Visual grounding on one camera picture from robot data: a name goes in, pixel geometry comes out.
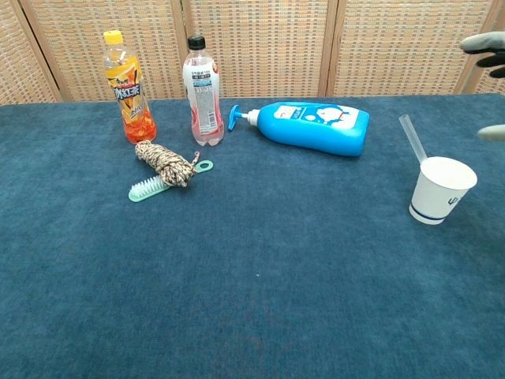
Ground transparent plastic straw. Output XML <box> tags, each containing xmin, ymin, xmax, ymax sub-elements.
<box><xmin>398</xmin><ymin>114</ymin><xmax>428</xmax><ymax>164</ymax></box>

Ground woven bamboo folding screen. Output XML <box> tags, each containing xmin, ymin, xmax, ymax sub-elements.
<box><xmin>0</xmin><ymin>0</ymin><xmax>505</xmax><ymax>106</ymax></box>

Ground blue carpet table cover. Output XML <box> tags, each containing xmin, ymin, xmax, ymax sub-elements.
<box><xmin>0</xmin><ymin>92</ymin><xmax>505</xmax><ymax>379</ymax></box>

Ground blue detergent pump bottle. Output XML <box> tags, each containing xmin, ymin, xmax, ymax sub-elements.
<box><xmin>227</xmin><ymin>101</ymin><xmax>371</xmax><ymax>158</ymax></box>

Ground pink drink bottle black cap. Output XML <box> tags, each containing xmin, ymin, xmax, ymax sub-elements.
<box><xmin>181</xmin><ymin>35</ymin><xmax>225</xmax><ymax>147</ymax></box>

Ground beige braided rope bundle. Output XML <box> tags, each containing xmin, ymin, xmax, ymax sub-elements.
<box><xmin>134</xmin><ymin>140</ymin><xmax>201</xmax><ymax>189</ymax></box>

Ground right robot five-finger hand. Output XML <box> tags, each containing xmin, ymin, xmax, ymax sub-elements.
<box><xmin>460</xmin><ymin>31</ymin><xmax>505</xmax><ymax>142</ymax></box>

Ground orange iced tea bottle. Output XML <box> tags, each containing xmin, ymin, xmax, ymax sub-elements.
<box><xmin>103</xmin><ymin>30</ymin><xmax>158</xmax><ymax>144</ymax></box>

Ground white paper cup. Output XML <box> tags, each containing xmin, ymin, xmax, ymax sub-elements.
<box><xmin>408</xmin><ymin>156</ymin><xmax>478</xmax><ymax>226</ymax></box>

